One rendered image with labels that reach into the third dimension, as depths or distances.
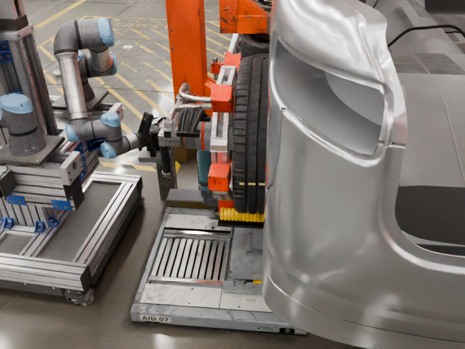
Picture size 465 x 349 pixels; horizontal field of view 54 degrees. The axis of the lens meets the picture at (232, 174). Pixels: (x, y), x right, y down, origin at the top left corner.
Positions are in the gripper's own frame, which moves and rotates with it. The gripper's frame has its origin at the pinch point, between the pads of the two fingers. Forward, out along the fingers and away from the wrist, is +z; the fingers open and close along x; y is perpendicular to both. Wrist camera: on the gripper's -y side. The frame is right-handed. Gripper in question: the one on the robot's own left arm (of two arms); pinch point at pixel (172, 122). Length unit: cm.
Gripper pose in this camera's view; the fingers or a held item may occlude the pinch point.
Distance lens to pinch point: 216.4
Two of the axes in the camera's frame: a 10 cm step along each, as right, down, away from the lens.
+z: 7.7, -3.7, 5.3
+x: 6.4, 4.3, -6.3
